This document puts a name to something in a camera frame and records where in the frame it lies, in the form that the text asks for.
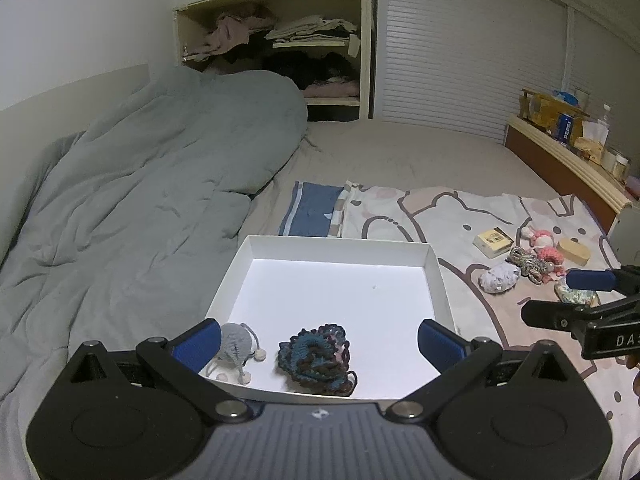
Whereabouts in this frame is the wooden headboard shelf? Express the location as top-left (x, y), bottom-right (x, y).
top-left (503, 113), bottom-right (635, 235)

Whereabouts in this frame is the dark clothes pile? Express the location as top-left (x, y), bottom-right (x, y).
top-left (227, 42), bottom-right (359, 92)

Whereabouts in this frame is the white grey fabric ball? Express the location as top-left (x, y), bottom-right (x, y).
top-left (478, 263), bottom-right (522, 295)

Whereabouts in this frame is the cream open shelf cabinet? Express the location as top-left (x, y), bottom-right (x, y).
top-left (172, 0), bottom-right (375, 122)

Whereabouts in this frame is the cat print blanket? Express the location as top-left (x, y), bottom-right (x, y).
top-left (341, 180), bottom-right (640, 480)

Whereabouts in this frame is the grey crocheted mouse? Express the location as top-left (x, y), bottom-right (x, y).
top-left (202, 322), bottom-right (268, 386)

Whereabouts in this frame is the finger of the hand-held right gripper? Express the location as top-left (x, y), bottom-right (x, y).
top-left (564, 266), bottom-right (640, 297)
top-left (520, 296), bottom-right (640, 335)

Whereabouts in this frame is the white louvred closet door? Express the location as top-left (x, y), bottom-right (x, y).
top-left (567, 6), bottom-right (640, 128)
top-left (374, 0), bottom-right (572, 142)

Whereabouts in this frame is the white tissue pack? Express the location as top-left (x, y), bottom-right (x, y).
top-left (582, 120), bottom-right (611, 142)

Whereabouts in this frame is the grey box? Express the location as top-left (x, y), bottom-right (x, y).
top-left (607, 204), bottom-right (640, 267)

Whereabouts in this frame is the pink crocheted doll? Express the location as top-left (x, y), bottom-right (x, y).
top-left (520, 226), bottom-right (567, 277)

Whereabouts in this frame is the beige wooden block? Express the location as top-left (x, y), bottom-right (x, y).
top-left (556, 237), bottom-right (590, 266)

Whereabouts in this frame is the blue pillowcase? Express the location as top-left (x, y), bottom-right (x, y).
top-left (277, 181), bottom-right (347, 239)

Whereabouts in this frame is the blue drink can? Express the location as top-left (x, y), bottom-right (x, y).
top-left (554, 112), bottom-right (575, 142)

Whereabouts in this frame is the pink folded cloth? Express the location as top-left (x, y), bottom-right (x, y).
top-left (303, 79), bottom-right (361, 99)

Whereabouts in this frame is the pink clothes pile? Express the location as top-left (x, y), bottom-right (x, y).
top-left (199, 4), bottom-right (279, 59)

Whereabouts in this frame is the white cardboard box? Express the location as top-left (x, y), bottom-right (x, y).
top-left (202, 234), bottom-right (460, 404)

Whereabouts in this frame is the yellow snack bag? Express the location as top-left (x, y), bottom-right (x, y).
top-left (530, 95), bottom-right (563, 129)
top-left (573, 135), bottom-right (606, 164)

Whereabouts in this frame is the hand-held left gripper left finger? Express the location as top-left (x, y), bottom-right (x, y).
top-left (65, 318), bottom-right (254, 425)

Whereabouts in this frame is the blue brown crocheted piece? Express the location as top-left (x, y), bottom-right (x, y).
top-left (274, 323), bottom-right (359, 397)

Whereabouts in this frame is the floral fabric pouch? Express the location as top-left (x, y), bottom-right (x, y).
top-left (554, 276), bottom-right (599, 306)

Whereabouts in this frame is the white folded clothes stack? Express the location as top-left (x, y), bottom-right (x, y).
top-left (264, 14), bottom-right (359, 44)

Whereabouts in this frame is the grey duvet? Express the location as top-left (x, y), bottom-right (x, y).
top-left (0, 65), bottom-right (309, 402)

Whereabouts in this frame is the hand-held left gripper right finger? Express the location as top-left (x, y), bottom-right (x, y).
top-left (385, 318), bottom-right (576, 424)

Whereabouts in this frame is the small yellow box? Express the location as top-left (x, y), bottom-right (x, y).
top-left (473, 227), bottom-right (513, 260)

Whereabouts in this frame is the striped knitted toy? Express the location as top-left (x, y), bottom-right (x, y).
top-left (507, 246), bottom-right (547, 286)

